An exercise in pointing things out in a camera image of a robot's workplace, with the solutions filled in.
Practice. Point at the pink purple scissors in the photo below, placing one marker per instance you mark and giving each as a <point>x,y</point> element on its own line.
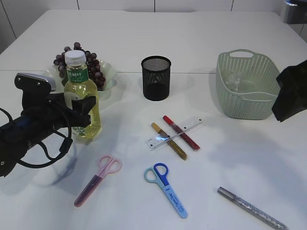
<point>106,165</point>

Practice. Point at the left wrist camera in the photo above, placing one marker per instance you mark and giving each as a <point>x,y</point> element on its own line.
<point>29,82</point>

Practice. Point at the blue scissors with cover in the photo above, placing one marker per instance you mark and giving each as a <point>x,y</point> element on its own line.
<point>163,184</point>

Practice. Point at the black mesh pen holder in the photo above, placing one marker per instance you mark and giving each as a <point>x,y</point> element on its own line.
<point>156,77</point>

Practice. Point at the green woven plastic basket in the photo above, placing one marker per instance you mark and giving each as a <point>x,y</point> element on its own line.
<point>258,89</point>

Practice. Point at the silver blue right wrist camera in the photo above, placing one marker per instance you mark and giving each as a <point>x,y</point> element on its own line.
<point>294,12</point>

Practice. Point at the silver glitter pen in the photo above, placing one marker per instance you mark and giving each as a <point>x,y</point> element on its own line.
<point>252,210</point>

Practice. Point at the red glitter pen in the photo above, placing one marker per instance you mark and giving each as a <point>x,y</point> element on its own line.
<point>183,135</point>

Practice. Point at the pale green wavy plate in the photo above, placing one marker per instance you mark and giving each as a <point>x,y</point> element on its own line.
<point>108,72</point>

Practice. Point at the clear plastic ruler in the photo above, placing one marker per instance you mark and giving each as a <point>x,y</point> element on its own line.
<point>186,126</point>

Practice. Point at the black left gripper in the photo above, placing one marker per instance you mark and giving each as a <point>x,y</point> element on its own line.
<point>44,114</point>

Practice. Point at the purple artificial grape bunch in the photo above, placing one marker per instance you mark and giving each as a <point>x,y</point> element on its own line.
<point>93,66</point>

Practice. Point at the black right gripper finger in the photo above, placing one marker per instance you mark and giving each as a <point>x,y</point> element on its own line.
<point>292,97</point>

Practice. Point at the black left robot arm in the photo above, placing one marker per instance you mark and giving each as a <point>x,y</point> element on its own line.
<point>13,149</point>

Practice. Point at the clear plastic sheet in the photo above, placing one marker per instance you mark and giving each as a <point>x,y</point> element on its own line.
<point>233,81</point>

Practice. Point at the gold glitter pen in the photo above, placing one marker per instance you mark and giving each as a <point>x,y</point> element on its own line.
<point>171,143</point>

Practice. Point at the yellow tea bottle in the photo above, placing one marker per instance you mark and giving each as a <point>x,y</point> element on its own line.
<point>79,87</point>

